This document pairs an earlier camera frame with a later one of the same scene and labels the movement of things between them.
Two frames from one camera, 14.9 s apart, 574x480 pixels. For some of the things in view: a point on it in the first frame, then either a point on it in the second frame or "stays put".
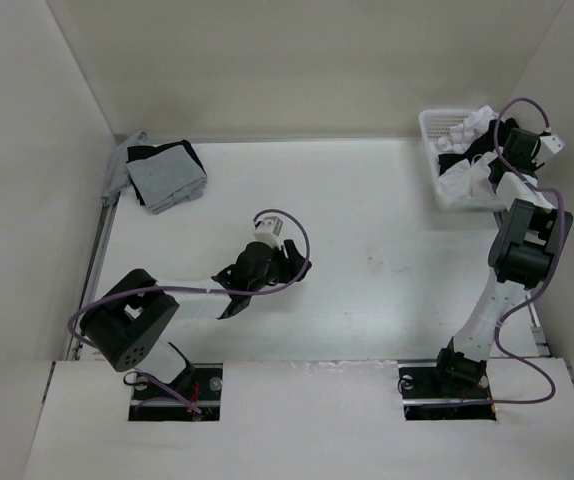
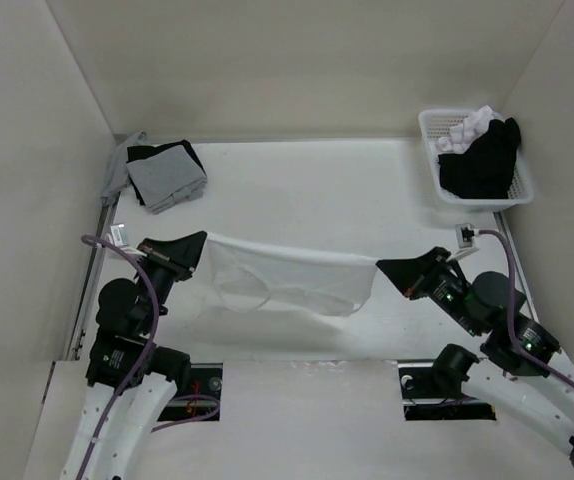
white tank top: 468,185 -> 249,275
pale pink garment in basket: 461,135 stays put
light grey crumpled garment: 119,174 stays put
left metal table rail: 100,253 stays put
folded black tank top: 141,153 stays put
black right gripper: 534,165 -> 408,273
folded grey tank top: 169,180 stays put
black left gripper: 291,263 -> 181,255
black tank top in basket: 486,145 stays put
